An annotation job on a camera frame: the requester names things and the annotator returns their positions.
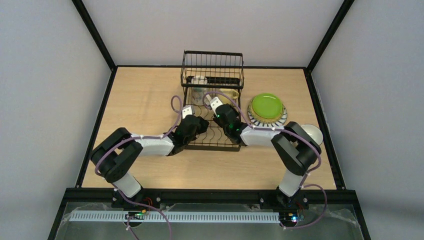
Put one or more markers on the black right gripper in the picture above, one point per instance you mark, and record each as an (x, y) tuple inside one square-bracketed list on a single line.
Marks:
[(219, 115)]

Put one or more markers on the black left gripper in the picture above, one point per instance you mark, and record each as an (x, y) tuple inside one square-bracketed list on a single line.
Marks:
[(200, 123)]

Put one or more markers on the yellow handled mug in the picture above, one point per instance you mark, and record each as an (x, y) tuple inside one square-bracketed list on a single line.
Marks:
[(231, 93)]

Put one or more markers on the cream ceramic mug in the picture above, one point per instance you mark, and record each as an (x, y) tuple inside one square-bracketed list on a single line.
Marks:
[(197, 93)]

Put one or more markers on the green plate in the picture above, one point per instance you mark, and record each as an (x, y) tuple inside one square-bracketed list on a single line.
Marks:
[(267, 106)]

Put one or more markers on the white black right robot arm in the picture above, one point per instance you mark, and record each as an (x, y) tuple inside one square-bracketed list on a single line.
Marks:
[(295, 147)]

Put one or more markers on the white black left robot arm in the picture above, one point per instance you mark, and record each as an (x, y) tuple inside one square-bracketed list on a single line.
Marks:
[(114, 157)]

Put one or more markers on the blue striped white plate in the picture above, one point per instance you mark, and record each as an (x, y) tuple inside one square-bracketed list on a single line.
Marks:
[(258, 121)]

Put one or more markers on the small white patterned bowl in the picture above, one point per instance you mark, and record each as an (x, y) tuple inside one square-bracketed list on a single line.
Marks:
[(314, 132)]

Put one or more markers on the left controller board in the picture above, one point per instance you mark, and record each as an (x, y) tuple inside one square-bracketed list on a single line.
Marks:
[(136, 215)]

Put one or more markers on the controller board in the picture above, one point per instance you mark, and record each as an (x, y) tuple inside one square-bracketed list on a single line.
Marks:
[(136, 215), (292, 216)]

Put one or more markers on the right controller board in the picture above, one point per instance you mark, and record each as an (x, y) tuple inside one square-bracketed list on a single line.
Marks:
[(292, 216)]

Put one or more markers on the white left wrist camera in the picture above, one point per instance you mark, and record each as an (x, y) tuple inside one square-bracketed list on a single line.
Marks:
[(187, 111)]

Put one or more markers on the white slotted cable duct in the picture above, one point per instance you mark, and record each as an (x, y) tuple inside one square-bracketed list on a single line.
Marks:
[(177, 217)]

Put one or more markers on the black aluminium frame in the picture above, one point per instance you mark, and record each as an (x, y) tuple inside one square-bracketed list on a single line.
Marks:
[(105, 195)]

